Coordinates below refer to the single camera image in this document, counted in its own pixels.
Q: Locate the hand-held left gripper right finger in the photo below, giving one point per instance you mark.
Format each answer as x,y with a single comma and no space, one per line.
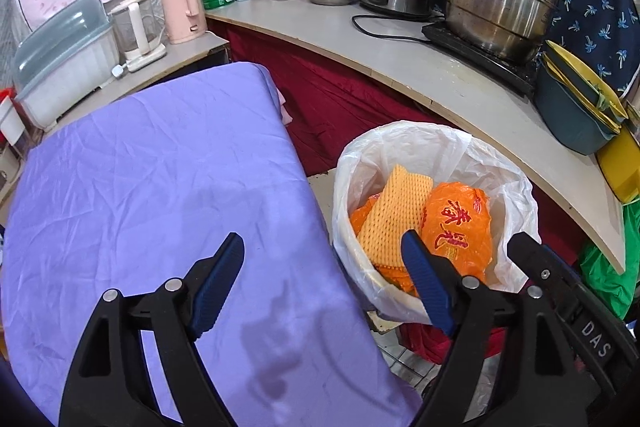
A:
425,282

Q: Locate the black induction cooker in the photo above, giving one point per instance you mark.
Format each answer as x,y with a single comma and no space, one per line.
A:
480,57

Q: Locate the small wooden stool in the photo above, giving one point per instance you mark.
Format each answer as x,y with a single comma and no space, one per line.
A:
377,322

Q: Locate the white power plug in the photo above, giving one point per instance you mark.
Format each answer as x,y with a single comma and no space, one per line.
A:
118,72

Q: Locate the yellow foam fruit net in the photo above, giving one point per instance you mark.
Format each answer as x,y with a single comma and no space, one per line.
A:
395,217

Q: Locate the yellow electric pot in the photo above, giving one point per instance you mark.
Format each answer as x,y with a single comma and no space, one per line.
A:
622,172

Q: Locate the clear lidded storage box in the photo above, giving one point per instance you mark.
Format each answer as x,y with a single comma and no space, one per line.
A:
65,77

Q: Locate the pink electric kettle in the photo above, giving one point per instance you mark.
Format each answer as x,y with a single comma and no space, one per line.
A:
182,7

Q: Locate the white-lined trash bin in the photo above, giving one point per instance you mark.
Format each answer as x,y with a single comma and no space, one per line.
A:
450,157

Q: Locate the yellow plastic colander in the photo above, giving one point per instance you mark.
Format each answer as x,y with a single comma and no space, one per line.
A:
575,67

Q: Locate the glass electric kettle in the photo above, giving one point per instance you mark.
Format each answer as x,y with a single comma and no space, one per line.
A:
135,27

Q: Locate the red curtain cloth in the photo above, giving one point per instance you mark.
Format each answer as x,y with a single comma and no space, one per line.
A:
340,97

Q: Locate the stacked teal yellow basins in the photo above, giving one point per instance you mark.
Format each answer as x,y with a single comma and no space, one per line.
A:
565,117

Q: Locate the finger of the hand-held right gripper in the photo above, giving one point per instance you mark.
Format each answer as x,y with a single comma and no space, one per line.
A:
540,264

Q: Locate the green plastic bag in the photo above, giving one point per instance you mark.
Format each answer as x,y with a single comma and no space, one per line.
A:
615,267

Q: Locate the red bag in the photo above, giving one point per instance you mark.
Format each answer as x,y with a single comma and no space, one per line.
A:
425,342

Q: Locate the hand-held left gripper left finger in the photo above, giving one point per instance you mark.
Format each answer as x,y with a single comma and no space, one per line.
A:
220,279

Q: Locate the purple tablecloth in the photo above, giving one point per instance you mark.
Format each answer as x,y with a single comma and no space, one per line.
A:
150,182

